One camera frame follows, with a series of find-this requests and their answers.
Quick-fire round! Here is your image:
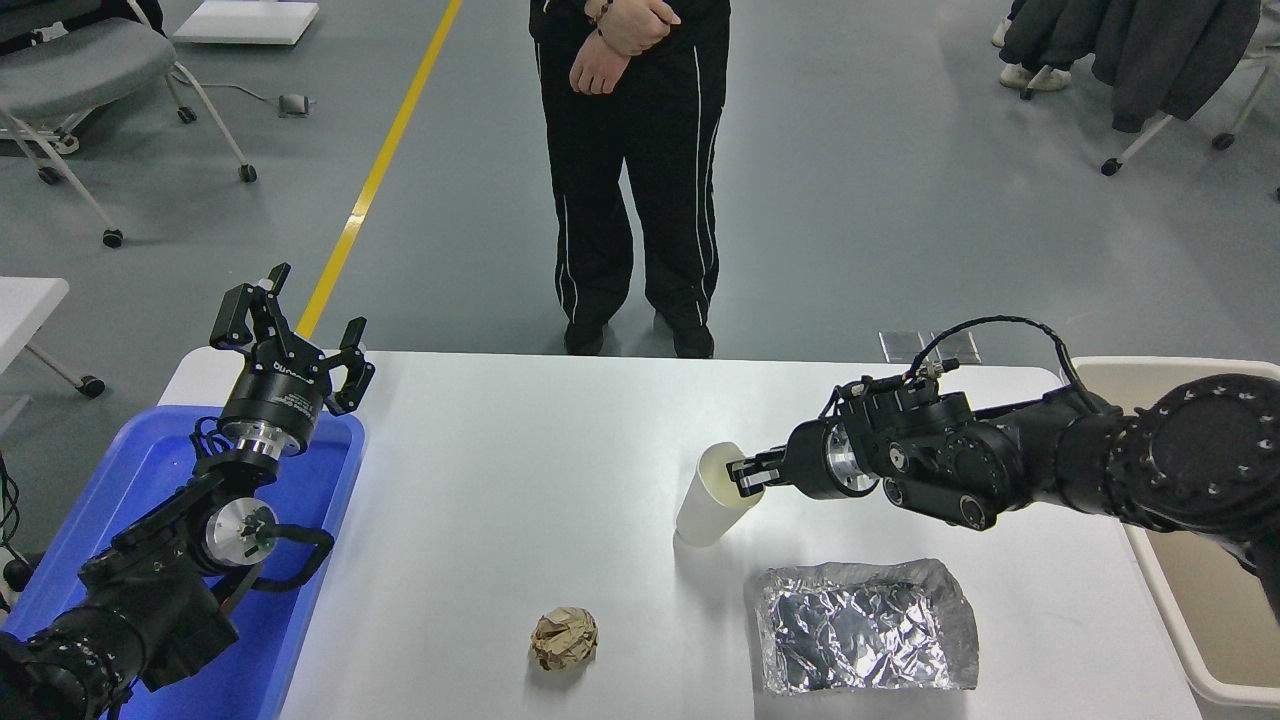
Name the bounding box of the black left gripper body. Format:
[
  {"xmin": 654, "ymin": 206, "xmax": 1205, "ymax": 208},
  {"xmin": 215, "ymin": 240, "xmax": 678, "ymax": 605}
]
[{"xmin": 219, "ymin": 352, "xmax": 333, "ymax": 448}]

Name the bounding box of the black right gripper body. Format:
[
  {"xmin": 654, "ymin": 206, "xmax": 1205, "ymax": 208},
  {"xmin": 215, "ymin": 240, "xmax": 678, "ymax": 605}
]
[{"xmin": 783, "ymin": 420, "xmax": 851, "ymax": 501}]

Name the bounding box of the white paper cup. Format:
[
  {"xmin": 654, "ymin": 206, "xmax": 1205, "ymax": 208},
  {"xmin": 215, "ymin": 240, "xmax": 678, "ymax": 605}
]
[{"xmin": 675, "ymin": 441, "xmax": 766, "ymax": 548}]

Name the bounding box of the person's left hand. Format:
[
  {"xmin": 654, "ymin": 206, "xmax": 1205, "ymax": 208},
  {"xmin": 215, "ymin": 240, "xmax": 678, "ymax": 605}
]
[{"xmin": 569, "ymin": 30, "xmax": 633, "ymax": 96}]

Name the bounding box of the person's right hand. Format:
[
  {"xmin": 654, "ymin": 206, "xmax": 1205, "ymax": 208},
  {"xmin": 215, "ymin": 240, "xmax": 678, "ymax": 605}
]
[{"xmin": 598, "ymin": 0, "xmax": 682, "ymax": 57}]

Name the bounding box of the silver foil tray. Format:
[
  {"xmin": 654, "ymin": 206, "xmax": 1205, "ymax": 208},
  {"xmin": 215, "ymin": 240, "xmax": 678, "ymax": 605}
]
[{"xmin": 751, "ymin": 558, "xmax": 980, "ymax": 695}]

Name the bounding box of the white side table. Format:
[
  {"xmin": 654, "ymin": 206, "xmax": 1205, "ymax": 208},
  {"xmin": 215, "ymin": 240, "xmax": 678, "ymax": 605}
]
[{"xmin": 0, "ymin": 277, "xmax": 107, "ymax": 401}]

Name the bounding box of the blue plastic tray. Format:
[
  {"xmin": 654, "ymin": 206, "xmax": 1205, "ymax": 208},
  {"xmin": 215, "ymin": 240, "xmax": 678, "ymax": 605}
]
[{"xmin": 0, "ymin": 404, "xmax": 367, "ymax": 720}]

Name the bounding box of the crumpled tan paper ball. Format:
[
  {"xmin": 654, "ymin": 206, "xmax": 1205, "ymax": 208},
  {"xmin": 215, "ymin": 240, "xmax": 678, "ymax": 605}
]
[{"xmin": 529, "ymin": 607, "xmax": 599, "ymax": 672}]

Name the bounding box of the white flat board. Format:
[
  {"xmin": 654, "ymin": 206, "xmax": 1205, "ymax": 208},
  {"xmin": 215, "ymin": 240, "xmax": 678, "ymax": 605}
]
[{"xmin": 173, "ymin": 0, "xmax": 321, "ymax": 47}]

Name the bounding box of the person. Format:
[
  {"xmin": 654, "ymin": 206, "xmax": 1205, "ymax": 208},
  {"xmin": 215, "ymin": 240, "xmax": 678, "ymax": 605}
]
[{"xmin": 528, "ymin": 0, "xmax": 732, "ymax": 359}]

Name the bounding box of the grey office chair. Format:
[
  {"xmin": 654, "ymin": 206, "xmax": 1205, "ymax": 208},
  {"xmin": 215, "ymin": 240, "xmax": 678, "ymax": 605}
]
[{"xmin": 0, "ymin": 0, "xmax": 259, "ymax": 249}]

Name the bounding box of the large pale bin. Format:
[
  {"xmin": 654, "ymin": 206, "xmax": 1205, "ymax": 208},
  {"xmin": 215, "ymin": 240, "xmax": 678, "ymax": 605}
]
[{"xmin": 1060, "ymin": 356, "xmax": 1280, "ymax": 709}]

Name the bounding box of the white chair with castors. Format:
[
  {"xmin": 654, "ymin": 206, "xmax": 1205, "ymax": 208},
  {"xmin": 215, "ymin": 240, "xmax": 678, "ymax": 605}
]
[{"xmin": 1020, "ymin": 20, "xmax": 1280, "ymax": 178}]

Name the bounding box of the dark grey hanging coat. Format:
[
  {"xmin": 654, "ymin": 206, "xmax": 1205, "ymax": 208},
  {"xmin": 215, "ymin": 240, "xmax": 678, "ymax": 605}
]
[{"xmin": 1000, "ymin": 0, "xmax": 1263, "ymax": 134}]

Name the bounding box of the black cable bundle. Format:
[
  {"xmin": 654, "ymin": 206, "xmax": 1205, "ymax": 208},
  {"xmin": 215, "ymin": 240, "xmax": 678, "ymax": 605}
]
[{"xmin": 0, "ymin": 452, "xmax": 37, "ymax": 593}]

